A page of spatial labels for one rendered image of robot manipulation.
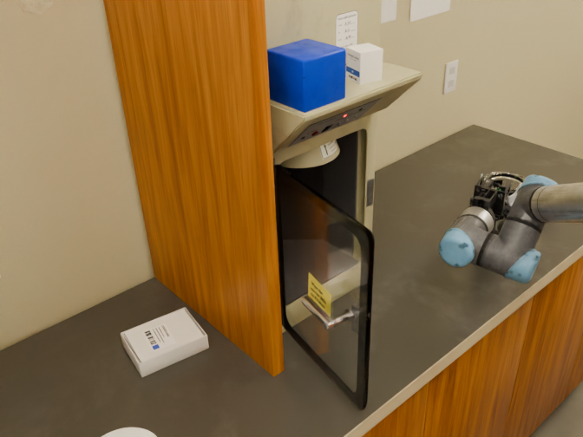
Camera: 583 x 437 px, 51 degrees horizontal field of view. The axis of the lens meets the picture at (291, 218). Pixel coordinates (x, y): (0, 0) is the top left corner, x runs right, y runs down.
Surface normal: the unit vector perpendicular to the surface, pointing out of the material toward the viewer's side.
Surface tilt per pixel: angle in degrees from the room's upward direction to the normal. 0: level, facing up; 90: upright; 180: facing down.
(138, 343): 0
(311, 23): 90
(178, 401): 0
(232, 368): 0
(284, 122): 90
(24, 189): 90
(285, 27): 90
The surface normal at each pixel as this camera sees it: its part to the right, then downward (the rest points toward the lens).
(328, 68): 0.66, 0.37
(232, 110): -0.75, 0.36
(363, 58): 0.45, 0.45
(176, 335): -0.04, -0.85
